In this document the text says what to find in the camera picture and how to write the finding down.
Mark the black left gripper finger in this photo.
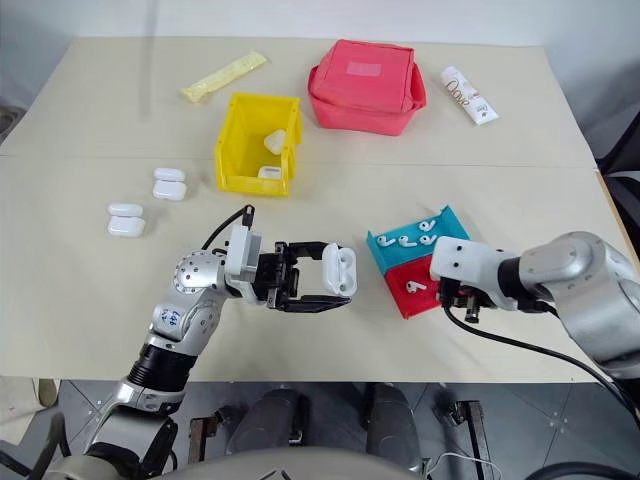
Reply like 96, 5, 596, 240
287, 241, 336, 262
279, 294, 352, 314

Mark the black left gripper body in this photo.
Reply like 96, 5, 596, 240
256, 241, 302, 311

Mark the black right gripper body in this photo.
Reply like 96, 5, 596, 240
438, 276, 495, 324

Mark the yellow plastic bin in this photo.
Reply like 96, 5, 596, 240
214, 91, 304, 199

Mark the red earbud tray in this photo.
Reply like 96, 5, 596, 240
384, 254, 445, 320

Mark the teal earbud tray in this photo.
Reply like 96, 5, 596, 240
365, 204, 472, 275

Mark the dark rounded robot leg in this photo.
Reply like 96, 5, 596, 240
233, 387, 311, 457
366, 382, 417, 472

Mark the grey robot torso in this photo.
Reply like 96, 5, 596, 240
47, 446, 432, 480

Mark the red fabric pouch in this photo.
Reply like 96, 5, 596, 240
306, 39, 428, 137

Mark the yellow snack packet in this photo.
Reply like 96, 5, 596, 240
179, 50, 268, 104

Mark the white Dove tube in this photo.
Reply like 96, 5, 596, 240
440, 65, 501, 126

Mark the black chair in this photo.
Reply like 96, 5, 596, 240
593, 106, 640, 251

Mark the beige table leg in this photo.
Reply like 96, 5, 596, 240
31, 377, 59, 409

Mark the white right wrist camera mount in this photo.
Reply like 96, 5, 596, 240
430, 236, 522, 312

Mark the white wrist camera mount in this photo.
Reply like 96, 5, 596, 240
430, 236, 522, 312
222, 224, 267, 305

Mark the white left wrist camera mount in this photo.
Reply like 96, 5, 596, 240
222, 224, 267, 305

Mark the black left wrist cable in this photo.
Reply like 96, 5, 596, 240
201, 204, 255, 257

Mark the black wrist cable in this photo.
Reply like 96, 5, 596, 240
441, 298, 640, 426
201, 204, 255, 257

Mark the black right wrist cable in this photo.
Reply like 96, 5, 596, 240
441, 298, 640, 426

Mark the dark metal floor frame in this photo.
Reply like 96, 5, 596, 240
447, 398, 502, 480

